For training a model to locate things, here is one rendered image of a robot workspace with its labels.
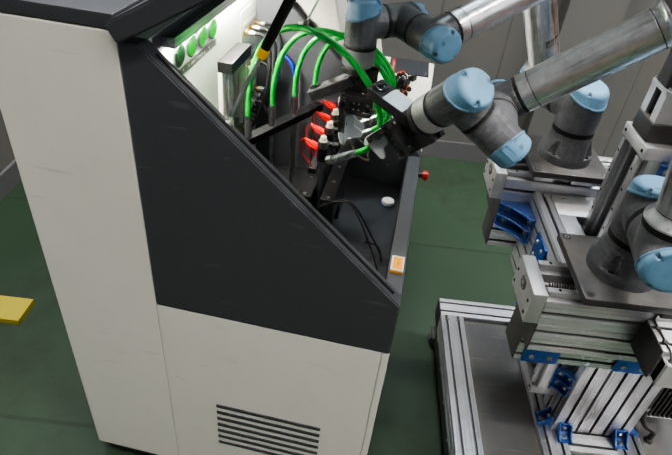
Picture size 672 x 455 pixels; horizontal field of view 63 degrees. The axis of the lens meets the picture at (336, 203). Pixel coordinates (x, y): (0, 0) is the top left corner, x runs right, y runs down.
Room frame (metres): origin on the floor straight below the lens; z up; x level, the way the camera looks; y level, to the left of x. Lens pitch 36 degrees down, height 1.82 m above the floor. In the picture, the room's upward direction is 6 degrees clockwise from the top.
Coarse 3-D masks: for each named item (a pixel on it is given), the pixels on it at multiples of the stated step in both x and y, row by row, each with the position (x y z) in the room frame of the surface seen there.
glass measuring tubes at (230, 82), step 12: (240, 48) 1.37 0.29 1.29; (228, 60) 1.28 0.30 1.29; (240, 60) 1.32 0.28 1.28; (228, 72) 1.27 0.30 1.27; (240, 72) 1.35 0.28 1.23; (228, 84) 1.28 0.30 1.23; (240, 84) 1.35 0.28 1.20; (228, 96) 1.28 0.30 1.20; (228, 108) 1.28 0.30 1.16; (240, 108) 1.35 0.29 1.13; (240, 120) 1.35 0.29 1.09; (240, 132) 1.35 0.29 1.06
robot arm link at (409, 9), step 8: (392, 8) 1.24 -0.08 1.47; (400, 8) 1.24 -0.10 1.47; (408, 8) 1.24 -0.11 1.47; (416, 8) 1.26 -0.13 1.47; (424, 8) 1.27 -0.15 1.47; (392, 16) 1.22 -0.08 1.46; (400, 16) 1.22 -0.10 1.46; (408, 16) 1.20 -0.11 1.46; (392, 24) 1.21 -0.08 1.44; (400, 24) 1.21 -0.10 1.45; (392, 32) 1.22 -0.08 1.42; (400, 32) 1.20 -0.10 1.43; (400, 40) 1.22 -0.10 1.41
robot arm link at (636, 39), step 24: (624, 24) 0.97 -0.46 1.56; (648, 24) 0.95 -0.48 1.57; (576, 48) 0.98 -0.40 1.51; (600, 48) 0.96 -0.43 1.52; (624, 48) 0.94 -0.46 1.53; (648, 48) 0.94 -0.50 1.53; (528, 72) 0.99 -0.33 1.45; (552, 72) 0.97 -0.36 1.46; (576, 72) 0.95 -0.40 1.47; (600, 72) 0.95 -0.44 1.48; (504, 96) 0.97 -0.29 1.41; (528, 96) 0.96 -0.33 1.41; (552, 96) 0.96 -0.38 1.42
